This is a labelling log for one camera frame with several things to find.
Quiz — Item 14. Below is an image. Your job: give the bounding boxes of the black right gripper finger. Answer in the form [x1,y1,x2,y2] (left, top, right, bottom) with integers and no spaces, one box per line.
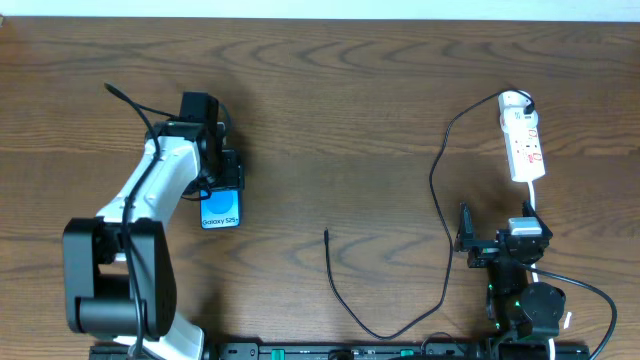
[457,202,474,241]
[522,200,539,220]

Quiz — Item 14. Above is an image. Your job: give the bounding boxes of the blue Galaxy smartphone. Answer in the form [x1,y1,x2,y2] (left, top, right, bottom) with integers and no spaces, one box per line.
[200,190,241,230]

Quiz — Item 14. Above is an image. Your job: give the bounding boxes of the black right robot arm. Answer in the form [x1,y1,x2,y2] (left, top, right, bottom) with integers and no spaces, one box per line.
[454,202,566,358]

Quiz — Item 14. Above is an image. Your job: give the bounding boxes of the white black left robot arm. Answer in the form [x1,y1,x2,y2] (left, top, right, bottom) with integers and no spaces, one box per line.
[62,121,244,359]

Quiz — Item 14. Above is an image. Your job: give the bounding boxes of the white USB charger plug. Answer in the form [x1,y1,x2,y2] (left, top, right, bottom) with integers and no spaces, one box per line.
[500,107,539,133]

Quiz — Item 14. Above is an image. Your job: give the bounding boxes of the white power strip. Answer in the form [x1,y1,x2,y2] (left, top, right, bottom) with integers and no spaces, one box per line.
[498,90,545,183]

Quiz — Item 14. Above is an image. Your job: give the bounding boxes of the black USB charging cable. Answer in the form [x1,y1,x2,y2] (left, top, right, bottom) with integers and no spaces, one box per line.
[323,88,536,342]

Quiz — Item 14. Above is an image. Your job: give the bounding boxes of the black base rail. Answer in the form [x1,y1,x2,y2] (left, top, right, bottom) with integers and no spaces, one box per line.
[88,341,590,360]

